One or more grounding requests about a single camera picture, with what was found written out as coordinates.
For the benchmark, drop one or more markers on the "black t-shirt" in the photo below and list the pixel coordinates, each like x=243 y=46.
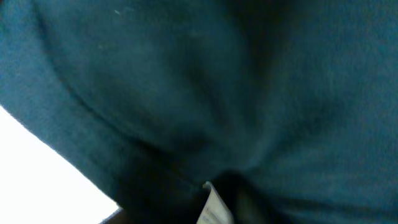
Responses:
x=288 y=107

